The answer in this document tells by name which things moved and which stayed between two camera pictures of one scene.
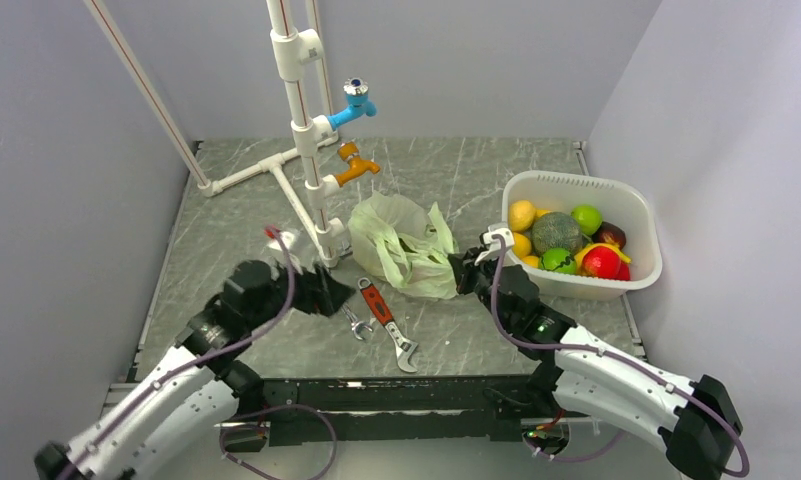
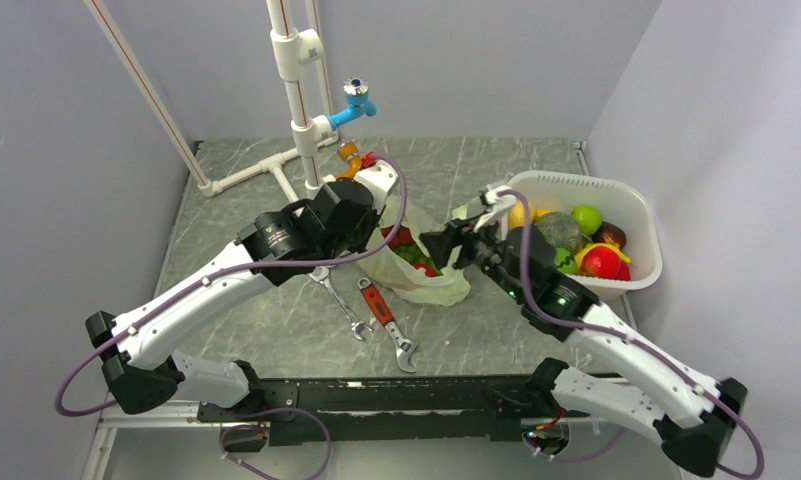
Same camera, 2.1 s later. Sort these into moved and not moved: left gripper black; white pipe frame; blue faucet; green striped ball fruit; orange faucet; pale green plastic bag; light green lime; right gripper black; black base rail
Moved: left gripper black; pale green plastic bag; right gripper black
Not moved: blue faucet; orange faucet; black base rail; light green lime; white pipe frame; green striped ball fruit
